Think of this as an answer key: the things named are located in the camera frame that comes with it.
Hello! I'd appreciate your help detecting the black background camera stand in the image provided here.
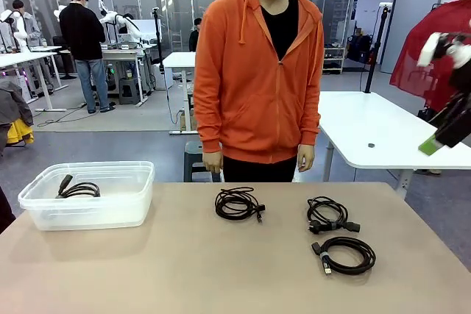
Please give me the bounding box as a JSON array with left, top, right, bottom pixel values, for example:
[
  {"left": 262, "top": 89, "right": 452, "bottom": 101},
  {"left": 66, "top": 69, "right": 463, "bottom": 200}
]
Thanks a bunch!
[{"left": 152, "top": 7, "right": 166, "bottom": 72}]

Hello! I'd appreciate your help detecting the person's left hand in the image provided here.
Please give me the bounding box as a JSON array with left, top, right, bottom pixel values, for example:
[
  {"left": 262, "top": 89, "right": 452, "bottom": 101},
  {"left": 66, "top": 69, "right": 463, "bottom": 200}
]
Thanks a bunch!
[{"left": 297, "top": 143, "right": 316, "bottom": 174}]

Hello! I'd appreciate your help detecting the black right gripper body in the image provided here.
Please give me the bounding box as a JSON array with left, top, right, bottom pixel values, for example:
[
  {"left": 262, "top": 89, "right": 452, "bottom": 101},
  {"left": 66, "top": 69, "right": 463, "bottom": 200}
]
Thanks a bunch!
[{"left": 428, "top": 67, "right": 471, "bottom": 149}]

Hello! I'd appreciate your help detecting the grey jacket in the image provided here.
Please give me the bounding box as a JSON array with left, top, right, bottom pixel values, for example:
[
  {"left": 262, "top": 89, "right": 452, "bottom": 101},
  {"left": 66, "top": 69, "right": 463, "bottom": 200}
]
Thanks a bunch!
[{"left": 0, "top": 78, "right": 34, "bottom": 153}]

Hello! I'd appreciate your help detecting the person in orange hoodie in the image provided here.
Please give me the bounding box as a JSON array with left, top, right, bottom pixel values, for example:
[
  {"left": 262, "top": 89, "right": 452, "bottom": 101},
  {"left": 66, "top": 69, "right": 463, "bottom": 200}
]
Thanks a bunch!
[{"left": 193, "top": 0, "right": 325, "bottom": 183}]

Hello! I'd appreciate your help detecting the black tripod stand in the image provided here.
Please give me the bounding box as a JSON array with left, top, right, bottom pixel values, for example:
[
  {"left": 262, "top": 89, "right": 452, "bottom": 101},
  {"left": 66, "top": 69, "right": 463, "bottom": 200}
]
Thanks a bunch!
[{"left": 363, "top": 4, "right": 392, "bottom": 94}]

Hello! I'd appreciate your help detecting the long white background table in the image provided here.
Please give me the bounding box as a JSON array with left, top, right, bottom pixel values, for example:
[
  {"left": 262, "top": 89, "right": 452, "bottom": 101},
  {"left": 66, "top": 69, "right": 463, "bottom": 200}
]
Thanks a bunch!
[{"left": 0, "top": 46, "right": 69, "bottom": 113}]

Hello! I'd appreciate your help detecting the small white background table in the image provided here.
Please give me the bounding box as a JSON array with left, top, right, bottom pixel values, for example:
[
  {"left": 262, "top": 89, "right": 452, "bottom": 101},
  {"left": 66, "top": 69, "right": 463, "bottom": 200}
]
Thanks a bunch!
[{"left": 161, "top": 51, "right": 198, "bottom": 135}]

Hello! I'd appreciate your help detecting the dark grey step stool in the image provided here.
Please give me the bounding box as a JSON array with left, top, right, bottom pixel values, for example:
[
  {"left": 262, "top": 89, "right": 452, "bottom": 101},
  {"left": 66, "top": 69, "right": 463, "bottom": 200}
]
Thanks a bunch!
[{"left": 118, "top": 77, "right": 143, "bottom": 105}]

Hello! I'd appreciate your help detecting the dark rounded chair edge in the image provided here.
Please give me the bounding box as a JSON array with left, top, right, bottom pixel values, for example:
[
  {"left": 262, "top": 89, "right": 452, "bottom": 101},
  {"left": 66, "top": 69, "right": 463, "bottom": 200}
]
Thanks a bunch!
[{"left": 0, "top": 185, "right": 16, "bottom": 235}]

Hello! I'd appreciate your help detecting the person's right forearm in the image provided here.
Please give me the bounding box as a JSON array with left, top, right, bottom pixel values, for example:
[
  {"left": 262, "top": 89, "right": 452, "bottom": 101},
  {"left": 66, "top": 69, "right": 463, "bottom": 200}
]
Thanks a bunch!
[{"left": 194, "top": 100, "right": 224, "bottom": 154}]

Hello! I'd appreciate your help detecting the red cape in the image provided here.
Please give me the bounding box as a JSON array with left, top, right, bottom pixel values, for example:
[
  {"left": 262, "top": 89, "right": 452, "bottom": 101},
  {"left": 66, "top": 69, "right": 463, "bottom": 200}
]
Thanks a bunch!
[{"left": 389, "top": 0, "right": 471, "bottom": 123}]

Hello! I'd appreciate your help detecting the large white table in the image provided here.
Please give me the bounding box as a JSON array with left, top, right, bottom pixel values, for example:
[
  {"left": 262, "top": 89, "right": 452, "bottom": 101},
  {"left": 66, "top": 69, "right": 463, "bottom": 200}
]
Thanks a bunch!
[{"left": 318, "top": 90, "right": 471, "bottom": 201}]

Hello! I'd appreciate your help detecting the person's right hand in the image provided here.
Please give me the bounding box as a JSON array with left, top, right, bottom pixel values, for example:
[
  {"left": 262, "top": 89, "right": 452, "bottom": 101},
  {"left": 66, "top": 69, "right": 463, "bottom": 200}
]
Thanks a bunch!
[{"left": 202, "top": 151, "right": 224, "bottom": 174}]

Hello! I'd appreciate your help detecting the person in grey hoodie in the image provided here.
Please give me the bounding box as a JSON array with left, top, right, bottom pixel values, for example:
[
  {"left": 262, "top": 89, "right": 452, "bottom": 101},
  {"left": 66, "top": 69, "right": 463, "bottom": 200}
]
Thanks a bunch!
[{"left": 12, "top": 0, "right": 42, "bottom": 49}]

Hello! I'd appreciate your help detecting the background workbench with equipment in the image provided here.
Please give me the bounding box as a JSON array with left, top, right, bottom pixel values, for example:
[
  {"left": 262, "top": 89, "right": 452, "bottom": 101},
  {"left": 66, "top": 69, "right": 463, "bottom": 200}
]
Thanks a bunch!
[{"left": 101, "top": 41, "right": 155, "bottom": 105}]

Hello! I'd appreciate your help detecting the yellow jacket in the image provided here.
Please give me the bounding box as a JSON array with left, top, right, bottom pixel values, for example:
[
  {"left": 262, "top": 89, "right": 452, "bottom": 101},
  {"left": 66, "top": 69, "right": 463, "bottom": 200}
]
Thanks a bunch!
[{"left": 6, "top": 118, "right": 35, "bottom": 146}]

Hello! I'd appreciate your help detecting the black braided USB cable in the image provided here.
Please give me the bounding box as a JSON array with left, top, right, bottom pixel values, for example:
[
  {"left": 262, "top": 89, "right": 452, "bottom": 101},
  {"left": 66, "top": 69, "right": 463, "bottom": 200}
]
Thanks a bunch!
[{"left": 311, "top": 236, "right": 377, "bottom": 277}]

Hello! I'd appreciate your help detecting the person's left forearm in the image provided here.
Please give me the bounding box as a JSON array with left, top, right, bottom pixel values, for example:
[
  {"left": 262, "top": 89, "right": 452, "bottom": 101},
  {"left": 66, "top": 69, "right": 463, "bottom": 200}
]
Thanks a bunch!
[{"left": 296, "top": 100, "right": 322, "bottom": 146}]

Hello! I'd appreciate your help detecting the black power cable coil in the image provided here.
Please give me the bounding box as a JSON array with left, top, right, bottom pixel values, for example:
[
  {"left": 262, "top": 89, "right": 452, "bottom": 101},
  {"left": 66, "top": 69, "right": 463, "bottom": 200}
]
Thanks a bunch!
[
  {"left": 306, "top": 196, "right": 361, "bottom": 236},
  {"left": 54, "top": 173, "right": 102, "bottom": 200}
]

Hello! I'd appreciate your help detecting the grey-green plastic stool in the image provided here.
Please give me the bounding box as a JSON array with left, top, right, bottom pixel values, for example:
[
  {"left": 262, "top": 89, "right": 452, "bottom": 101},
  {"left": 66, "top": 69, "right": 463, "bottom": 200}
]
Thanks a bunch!
[{"left": 183, "top": 140, "right": 222, "bottom": 183}]

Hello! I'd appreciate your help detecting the clear plastic storage bin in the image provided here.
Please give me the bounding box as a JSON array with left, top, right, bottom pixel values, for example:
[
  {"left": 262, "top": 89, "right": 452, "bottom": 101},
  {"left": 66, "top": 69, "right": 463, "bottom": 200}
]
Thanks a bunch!
[{"left": 17, "top": 160, "right": 155, "bottom": 232}]

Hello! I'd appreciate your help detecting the seated person in black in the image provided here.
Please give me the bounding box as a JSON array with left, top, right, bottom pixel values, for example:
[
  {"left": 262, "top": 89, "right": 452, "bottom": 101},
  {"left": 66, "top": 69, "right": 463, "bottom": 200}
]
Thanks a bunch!
[{"left": 188, "top": 18, "right": 202, "bottom": 53}]

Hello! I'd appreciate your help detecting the wooden shoe rack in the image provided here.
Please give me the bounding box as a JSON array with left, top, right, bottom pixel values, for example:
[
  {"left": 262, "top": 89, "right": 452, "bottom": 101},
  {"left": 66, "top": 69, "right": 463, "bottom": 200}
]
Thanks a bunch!
[{"left": 322, "top": 47, "right": 347, "bottom": 75}]

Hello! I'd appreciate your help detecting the black bags pile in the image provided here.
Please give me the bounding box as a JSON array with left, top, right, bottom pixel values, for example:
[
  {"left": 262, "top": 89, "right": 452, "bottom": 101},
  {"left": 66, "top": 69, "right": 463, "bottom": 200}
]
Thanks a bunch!
[{"left": 347, "top": 33, "right": 377, "bottom": 64}]

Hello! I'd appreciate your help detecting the thin black cable bundle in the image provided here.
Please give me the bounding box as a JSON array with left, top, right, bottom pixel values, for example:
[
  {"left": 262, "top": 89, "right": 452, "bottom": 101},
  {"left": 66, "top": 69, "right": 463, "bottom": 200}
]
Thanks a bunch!
[{"left": 214, "top": 186, "right": 266, "bottom": 224}]

